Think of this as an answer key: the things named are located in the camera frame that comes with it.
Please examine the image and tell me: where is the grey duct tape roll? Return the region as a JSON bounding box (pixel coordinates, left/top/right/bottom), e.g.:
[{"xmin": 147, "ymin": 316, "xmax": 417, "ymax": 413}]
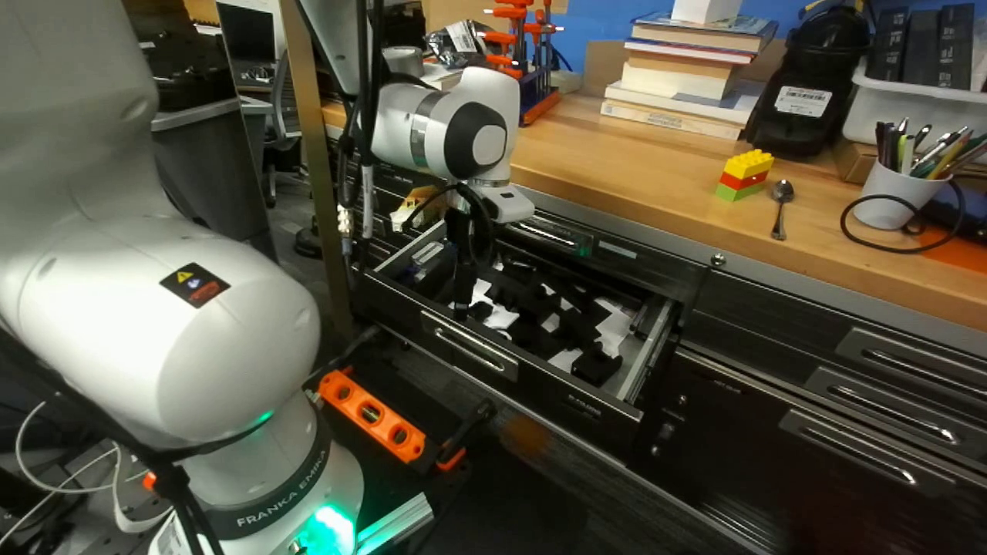
[{"xmin": 379, "ymin": 45, "xmax": 425, "ymax": 81}]

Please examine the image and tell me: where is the metal spoon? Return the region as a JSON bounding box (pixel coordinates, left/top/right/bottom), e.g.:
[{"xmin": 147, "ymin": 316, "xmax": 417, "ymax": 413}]
[{"xmin": 769, "ymin": 176, "xmax": 799, "ymax": 244}]

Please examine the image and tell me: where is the colourful toy brick stack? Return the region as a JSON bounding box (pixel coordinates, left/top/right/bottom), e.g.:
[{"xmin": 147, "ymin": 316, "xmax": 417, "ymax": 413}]
[{"xmin": 713, "ymin": 148, "xmax": 776, "ymax": 205}]

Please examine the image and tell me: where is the orange spirit level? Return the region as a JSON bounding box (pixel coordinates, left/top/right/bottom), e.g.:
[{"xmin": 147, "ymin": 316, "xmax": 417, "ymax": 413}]
[{"xmin": 311, "ymin": 367, "xmax": 432, "ymax": 469}]

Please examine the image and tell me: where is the grey metal drawer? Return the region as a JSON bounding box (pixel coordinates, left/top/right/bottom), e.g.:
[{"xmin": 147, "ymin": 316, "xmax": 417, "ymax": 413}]
[{"xmin": 348, "ymin": 220, "xmax": 683, "ymax": 427}]

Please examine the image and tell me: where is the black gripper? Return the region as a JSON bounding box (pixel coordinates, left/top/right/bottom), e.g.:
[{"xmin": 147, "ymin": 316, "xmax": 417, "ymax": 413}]
[{"xmin": 447, "ymin": 205, "xmax": 492, "ymax": 310}]

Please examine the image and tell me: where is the small white box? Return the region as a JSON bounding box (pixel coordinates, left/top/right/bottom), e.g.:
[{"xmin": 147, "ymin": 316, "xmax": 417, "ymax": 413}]
[{"xmin": 668, "ymin": 0, "xmax": 744, "ymax": 27}]

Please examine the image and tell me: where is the white cup with pens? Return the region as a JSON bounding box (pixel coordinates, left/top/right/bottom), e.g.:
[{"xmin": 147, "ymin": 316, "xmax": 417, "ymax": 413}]
[{"xmin": 851, "ymin": 119, "xmax": 983, "ymax": 232}]

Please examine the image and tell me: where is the grey tool cabinet workbench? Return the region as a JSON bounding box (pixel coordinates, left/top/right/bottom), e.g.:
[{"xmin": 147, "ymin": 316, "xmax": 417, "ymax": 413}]
[{"xmin": 320, "ymin": 97, "xmax": 987, "ymax": 555}]

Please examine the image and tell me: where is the blue board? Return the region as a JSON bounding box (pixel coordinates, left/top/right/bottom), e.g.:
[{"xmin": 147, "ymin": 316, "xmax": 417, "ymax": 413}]
[{"xmin": 560, "ymin": 0, "xmax": 888, "ymax": 52}]

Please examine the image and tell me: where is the stack of beige books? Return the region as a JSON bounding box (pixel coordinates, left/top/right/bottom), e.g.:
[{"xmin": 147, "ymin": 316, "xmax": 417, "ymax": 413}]
[{"xmin": 597, "ymin": 12, "xmax": 779, "ymax": 146}]

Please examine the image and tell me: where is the black shallow drawer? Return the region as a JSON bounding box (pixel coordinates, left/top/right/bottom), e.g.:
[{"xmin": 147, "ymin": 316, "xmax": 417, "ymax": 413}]
[{"xmin": 298, "ymin": 321, "xmax": 504, "ymax": 489}]

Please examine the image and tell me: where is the brown vertical post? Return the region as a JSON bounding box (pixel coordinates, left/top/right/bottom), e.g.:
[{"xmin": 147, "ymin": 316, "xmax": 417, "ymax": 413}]
[{"xmin": 275, "ymin": 0, "xmax": 362, "ymax": 350}]

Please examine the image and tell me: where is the olive wrist camera box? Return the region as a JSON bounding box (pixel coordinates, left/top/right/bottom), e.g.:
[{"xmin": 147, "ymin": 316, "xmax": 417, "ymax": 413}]
[{"xmin": 388, "ymin": 181, "xmax": 457, "ymax": 236}]

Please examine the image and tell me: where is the black device white label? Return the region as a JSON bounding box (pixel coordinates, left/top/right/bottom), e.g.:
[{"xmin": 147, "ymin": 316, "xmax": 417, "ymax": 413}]
[{"xmin": 737, "ymin": 3, "xmax": 874, "ymax": 160}]

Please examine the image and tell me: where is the white plastic bin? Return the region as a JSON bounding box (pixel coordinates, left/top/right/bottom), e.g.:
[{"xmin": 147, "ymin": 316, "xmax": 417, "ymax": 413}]
[{"xmin": 840, "ymin": 0, "xmax": 987, "ymax": 148}]

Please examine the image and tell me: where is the black coiled cable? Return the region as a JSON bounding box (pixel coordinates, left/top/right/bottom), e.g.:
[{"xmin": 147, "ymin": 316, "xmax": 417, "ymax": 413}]
[{"xmin": 837, "ymin": 176, "xmax": 975, "ymax": 257}]

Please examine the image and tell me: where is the white paper sheet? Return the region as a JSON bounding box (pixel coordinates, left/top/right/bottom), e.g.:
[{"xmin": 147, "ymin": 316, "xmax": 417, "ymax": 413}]
[{"xmin": 593, "ymin": 298, "xmax": 641, "ymax": 357}]

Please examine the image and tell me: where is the white card blue print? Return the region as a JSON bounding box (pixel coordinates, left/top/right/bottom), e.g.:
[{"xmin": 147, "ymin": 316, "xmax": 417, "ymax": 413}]
[{"xmin": 468, "ymin": 278, "xmax": 521, "ymax": 334}]

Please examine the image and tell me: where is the silver foil bag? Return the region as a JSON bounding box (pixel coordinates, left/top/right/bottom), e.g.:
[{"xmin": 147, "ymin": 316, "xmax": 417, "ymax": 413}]
[{"xmin": 425, "ymin": 15, "xmax": 486, "ymax": 65}]

